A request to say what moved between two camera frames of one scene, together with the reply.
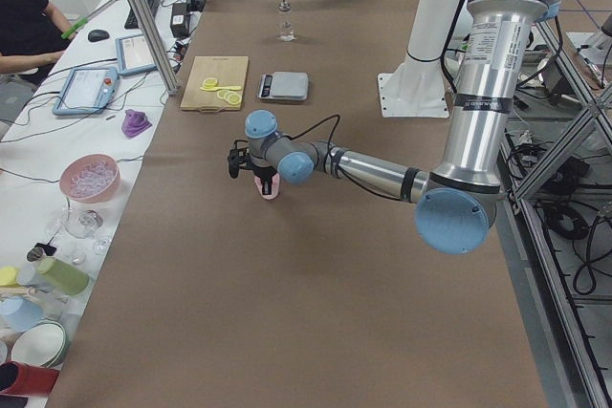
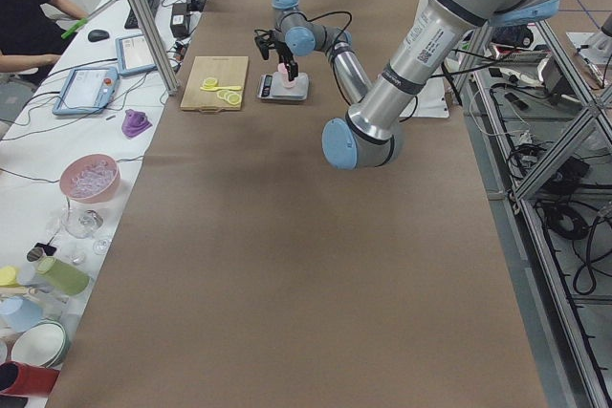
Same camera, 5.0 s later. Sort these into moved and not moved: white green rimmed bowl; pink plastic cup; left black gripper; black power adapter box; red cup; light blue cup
Moved: pink plastic cup; left black gripper
Not moved: white green rimmed bowl; black power adapter box; light blue cup; red cup
